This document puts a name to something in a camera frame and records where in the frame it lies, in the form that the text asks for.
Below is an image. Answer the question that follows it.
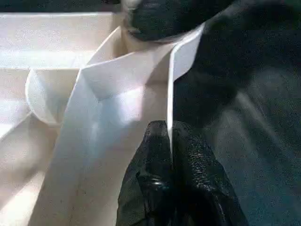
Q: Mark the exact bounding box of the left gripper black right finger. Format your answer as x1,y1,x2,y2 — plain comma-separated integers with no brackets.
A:
168,121,250,226

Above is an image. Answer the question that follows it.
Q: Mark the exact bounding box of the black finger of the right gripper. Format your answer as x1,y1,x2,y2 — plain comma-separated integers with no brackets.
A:
128,0,227,43

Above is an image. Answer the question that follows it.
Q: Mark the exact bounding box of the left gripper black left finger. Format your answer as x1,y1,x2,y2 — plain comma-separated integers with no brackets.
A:
116,120,176,226

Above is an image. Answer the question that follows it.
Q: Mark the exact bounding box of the white plastic table top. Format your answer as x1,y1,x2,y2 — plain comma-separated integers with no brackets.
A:
0,12,206,226

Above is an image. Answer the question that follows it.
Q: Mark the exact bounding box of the black work mat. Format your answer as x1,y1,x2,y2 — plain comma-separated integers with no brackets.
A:
173,0,301,226

